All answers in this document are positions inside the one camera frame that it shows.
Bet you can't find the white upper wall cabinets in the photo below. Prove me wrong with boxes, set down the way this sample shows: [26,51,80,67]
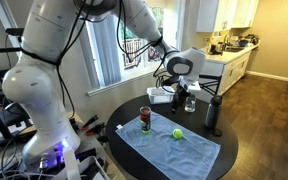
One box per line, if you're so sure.
[195,0,260,33]

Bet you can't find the white framed window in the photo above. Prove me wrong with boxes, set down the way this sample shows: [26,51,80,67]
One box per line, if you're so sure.
[78,0,187,98]

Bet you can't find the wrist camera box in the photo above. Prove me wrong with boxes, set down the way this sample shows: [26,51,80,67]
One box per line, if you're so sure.
[182,79,202,94]

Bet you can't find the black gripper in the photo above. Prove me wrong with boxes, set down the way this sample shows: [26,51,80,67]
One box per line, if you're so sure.
[170,83,192,115]

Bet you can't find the black water bottle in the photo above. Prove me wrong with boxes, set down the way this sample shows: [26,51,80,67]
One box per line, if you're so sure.
[203,95,224,138]

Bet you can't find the yellow-green tennis ball with print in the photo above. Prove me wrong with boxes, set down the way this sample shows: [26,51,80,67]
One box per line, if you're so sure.
[172,128,184,140]

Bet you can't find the white kitchen counter cabinet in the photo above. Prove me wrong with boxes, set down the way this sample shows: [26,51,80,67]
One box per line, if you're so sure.
[197,41,261,97]

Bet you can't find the dark cooking pot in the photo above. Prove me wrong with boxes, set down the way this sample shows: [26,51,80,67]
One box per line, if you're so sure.
[245,34,260,46]

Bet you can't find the clear drinking glass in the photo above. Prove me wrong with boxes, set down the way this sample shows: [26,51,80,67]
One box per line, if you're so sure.
[184,94,197,113]

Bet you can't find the black coffee maker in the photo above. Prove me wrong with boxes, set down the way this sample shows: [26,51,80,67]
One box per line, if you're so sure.
[208,41,226,56]

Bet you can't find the blue bowl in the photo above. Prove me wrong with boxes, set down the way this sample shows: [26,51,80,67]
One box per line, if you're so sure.
[237,39,250,48]

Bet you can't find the black camera tripod mount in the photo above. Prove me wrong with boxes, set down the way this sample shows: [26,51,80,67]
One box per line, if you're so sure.
[5,27,26,44]

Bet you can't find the light blue towel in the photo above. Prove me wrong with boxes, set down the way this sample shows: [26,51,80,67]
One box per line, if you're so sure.
[114,111,222,180]

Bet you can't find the clear tennis ball canister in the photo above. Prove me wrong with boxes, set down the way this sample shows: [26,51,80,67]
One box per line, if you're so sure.
[139,106,152,135]

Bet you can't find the clear plastic bin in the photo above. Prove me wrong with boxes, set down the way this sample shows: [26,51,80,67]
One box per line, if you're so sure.
[146,85,176,105]

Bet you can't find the orange handled black pliers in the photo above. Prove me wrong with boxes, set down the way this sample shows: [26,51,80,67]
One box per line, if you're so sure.
[85,122,107,137]
[81,114,99,131]

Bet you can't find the black metal chair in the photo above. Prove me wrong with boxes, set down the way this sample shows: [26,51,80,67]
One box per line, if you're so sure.
[197,73,223,98]

